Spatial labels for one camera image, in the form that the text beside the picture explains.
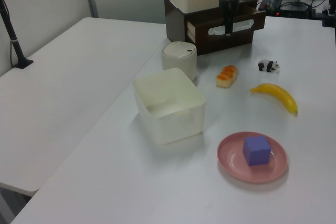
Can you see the orange glazed toy bread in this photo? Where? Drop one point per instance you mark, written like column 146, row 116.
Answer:
column 226, row 77

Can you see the white rectangular plastic bin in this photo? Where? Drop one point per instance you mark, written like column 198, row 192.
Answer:
column 170, row 127

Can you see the black clamp-on camera stand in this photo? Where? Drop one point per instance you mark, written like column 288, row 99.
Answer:
column 13, row 40

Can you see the pink round plate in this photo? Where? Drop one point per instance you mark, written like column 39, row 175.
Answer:
column 231, row 161

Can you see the toy panda figurine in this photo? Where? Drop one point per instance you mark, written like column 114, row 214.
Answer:
column 266, row 65

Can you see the black desk clamp mount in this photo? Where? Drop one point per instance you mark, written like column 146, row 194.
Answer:
column 328, row 15

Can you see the yellow toy banana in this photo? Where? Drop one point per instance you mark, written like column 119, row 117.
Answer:
column 281, row 96

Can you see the purple cube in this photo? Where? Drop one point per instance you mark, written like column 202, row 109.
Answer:
column 256, row 153

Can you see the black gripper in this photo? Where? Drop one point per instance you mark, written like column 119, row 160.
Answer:
column 229, row 7

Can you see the cream mini trash can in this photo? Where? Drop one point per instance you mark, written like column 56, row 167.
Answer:
column 178, row 61

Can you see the black electronics box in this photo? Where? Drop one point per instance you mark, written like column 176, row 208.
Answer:
column 291, row 10

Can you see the dark brown wooden cabinet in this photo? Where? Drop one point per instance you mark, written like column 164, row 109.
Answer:
column 174, row 27

